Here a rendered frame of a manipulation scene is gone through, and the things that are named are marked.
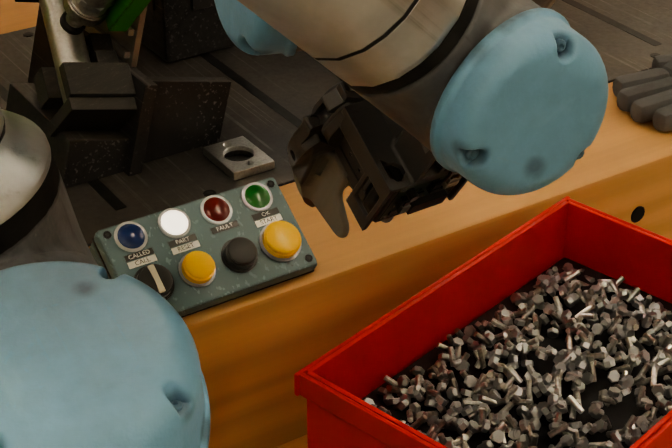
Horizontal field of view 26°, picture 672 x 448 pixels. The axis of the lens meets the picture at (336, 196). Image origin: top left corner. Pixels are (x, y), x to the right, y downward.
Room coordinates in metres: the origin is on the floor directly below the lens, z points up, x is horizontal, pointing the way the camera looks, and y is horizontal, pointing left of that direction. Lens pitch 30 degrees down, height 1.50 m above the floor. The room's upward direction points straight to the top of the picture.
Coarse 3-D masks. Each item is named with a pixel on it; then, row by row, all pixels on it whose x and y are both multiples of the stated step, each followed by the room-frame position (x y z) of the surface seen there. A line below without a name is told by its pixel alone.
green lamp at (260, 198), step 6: (252, 186) 0.95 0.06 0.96; (258, 186) 0.95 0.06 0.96; (246, 192) 0.95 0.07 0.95; (252, 192) 0.95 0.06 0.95; (258, 192) 0.95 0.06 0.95; (264, 192) 0.95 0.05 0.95; (246, 198) 0.94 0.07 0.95; (252, 198) 0.94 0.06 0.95; (258, 198) 0.94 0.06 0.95; (264, 198) 0.95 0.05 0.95; (252, 204) 0.94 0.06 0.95; (258, 204) 0.94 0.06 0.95; (264, 204) 0.94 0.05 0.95
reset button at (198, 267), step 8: (192, 256) 0.88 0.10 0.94; (200, 256) 0.88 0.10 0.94; (208, 256) 0.88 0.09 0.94; (184, 264) 0.88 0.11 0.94; (192, 264) 0.87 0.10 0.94; (200, 264) 0.88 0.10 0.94; (208, 264) 0.88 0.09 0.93; (184, 272) 0.87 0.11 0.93; (192, 272) 0.87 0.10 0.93; (200, 272) 0.87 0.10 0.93; (208, 272) 0.87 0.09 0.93; (192, 280) 0.87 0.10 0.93; (200, 280) 0.87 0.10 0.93; (208, 280) 0.87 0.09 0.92
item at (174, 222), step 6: (174, 210) 0.92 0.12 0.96; (162, 216) 0.91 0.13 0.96; (168, 216) 0.91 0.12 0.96; (174, 216) 0.91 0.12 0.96; (180, 216) 0.91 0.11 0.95; (162, 222) 0.91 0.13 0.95; (168, 222) 0.91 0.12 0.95; (174, 222) 0.91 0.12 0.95; (180, 222) 0.91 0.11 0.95; (186, 222) 0.91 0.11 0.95; (168, 228) 0.90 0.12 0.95; (174, 228) 0.90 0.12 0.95; (180, 228) 0.90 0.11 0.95; (186, 228) 0.91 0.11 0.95; (174, 234) 0.90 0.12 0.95
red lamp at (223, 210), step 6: (210, 198) 0.93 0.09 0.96; (216, 198) 0.94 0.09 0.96; (204, 204) 0.93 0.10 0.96; (210, 204) 0.93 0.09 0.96; (216, 204) 0.93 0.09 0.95; (222, 204) 0.93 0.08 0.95; (204, 210) 0.92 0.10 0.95; (210, 210) 0.92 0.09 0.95; (216, 210) 0.93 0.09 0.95; (222, 210) 0.93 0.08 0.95; (228, 210) 0.93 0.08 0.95; (210, 216) 0.92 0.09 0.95; (216, 216) 0.92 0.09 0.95; (222, 216) 0.92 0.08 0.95
